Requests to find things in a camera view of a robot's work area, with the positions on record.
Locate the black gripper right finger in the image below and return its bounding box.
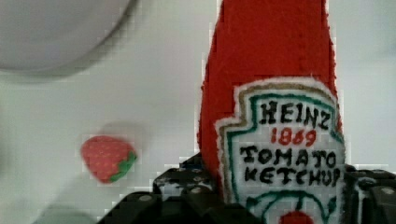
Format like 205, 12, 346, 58
341, 165, 396, 224

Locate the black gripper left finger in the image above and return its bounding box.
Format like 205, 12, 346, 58
97, 154, 261, 224

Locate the red plush ketchup bottle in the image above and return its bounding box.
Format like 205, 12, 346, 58
198, 0, 346, 224

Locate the grey round plate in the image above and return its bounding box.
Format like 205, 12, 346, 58
0, 0, 134, 73

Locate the red plush strawberry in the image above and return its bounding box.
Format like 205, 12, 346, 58
80, 135, 137, 184

